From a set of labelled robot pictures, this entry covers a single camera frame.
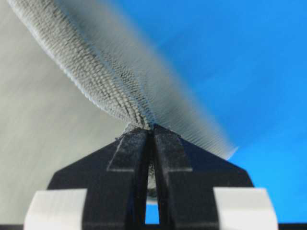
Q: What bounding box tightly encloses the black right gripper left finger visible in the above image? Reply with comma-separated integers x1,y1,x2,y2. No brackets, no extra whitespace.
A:
24,129,148,230

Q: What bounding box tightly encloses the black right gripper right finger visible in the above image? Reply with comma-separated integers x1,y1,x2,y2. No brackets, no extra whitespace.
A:
153,126,278,230

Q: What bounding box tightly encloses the grey-green microfibre towel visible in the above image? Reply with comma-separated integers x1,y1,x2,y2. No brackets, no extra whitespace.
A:
0,0,239,202

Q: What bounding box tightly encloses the blue table cloth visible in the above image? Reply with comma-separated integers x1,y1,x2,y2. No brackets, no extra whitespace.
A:
114,0,307,223

